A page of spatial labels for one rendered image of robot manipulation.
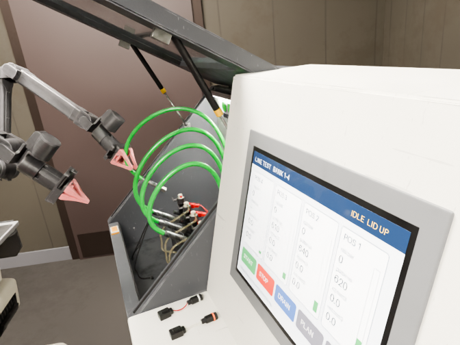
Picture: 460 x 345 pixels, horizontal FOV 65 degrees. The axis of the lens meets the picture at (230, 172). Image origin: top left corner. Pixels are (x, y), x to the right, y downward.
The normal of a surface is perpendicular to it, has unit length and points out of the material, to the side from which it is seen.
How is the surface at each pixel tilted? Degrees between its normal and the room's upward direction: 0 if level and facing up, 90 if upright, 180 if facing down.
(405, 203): 76
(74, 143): 90
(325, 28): 90
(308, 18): 90
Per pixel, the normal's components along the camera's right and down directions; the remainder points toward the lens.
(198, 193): 0.38, 0.29
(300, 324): -0.91, -0.01
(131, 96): 0.12, 0.33
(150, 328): -0.10, -0.94
